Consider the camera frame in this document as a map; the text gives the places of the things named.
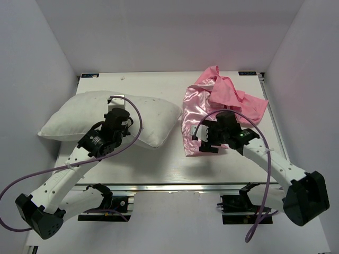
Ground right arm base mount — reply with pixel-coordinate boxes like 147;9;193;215
216;183;265;225

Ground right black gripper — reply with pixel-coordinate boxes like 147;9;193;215
199;120;229;153

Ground white pillow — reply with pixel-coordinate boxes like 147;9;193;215
37;90;182;149

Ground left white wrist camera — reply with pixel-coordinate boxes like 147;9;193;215
108;94;126;111

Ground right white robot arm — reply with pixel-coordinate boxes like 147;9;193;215
190;110;330;226

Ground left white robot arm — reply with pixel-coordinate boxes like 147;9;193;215
15;108;133;240

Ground pink pillowcase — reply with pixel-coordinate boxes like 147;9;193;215
181;66;269;157

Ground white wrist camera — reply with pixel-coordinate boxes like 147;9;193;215
190;125;209;142
108;94;126;111

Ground blue corner label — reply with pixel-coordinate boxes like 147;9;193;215
81;73;99;78
238;71;257;76

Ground left blue corner label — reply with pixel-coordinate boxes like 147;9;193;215
81;73;99;78

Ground right blue corner label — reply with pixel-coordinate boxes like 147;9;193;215
238;71;257;76

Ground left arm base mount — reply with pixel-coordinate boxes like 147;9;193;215
77;184;134;222

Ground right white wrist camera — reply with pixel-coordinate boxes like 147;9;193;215
190;125;209;142

